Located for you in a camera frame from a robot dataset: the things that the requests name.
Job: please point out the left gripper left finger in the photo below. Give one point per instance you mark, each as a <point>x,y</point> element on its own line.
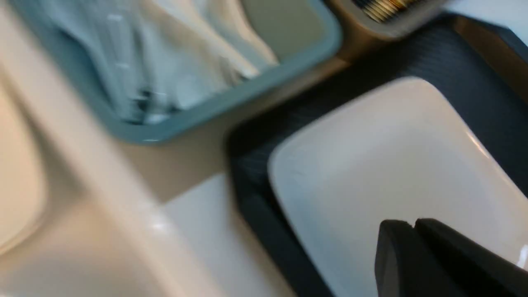
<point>405,267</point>

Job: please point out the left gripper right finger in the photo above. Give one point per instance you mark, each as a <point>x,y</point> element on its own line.
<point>475,269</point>

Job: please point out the white square rice plate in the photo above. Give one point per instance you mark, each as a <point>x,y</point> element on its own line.
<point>400,152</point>

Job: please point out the black serving tray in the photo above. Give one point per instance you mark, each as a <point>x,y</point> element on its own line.
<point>453,53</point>

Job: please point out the brown plastic bin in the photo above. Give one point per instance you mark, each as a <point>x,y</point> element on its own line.
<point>362,35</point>

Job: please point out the teal plastic bin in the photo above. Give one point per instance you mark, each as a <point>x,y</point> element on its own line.
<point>301,33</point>

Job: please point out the pile of white spoons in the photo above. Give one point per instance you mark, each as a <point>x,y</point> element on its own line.
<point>159,57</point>

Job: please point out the large white plastic tub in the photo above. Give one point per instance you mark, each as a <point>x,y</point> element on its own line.
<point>93,228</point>

